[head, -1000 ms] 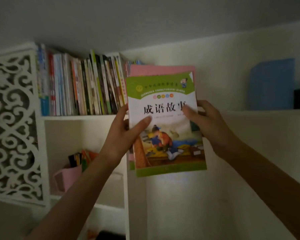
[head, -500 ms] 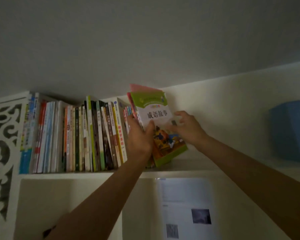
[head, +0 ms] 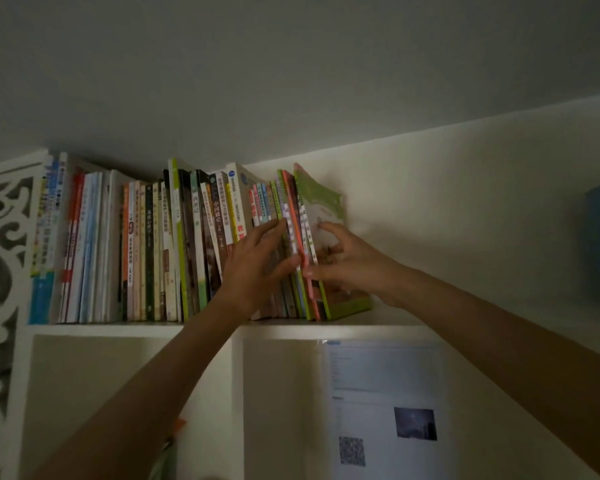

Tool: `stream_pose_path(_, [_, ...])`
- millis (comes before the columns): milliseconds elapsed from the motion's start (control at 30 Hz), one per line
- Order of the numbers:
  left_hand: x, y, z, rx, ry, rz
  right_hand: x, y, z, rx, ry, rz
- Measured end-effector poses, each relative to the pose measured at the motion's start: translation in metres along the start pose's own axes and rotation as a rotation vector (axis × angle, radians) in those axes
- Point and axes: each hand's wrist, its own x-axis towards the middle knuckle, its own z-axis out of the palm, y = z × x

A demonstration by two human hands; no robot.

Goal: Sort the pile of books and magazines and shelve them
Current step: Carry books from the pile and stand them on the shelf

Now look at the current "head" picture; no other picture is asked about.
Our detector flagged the person's left hand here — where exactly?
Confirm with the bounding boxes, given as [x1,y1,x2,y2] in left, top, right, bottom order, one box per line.
[219,218,303,321]

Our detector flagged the person's right hand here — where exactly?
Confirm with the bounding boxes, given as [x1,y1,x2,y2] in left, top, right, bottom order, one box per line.
[302,222,407,308]

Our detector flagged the green-bordered picture book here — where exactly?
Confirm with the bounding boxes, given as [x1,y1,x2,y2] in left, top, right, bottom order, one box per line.
[293,163,373,321]

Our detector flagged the row of shelved books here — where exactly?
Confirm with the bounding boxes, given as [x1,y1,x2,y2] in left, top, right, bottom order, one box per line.
[28,152,331,325]

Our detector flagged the white bookshelf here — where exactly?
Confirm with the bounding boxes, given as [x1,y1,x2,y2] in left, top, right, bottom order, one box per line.
[0,149,600,480]

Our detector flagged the person's right forearm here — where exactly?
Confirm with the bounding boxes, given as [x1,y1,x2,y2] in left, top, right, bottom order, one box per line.
[385,269,600,478]

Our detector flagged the person's left forearm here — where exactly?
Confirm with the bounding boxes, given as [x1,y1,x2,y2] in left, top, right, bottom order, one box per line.
[29,304,241,480]

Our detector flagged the white paper sheet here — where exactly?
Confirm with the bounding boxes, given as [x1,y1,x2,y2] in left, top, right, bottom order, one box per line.
[322,339,456,480]

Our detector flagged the colourful stationery bundle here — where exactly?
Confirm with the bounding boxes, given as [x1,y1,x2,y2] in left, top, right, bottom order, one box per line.
[149,419,187,480]

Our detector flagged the white carved lattice panel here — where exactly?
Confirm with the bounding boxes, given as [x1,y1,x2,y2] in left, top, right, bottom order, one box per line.
[0,149,51,480]

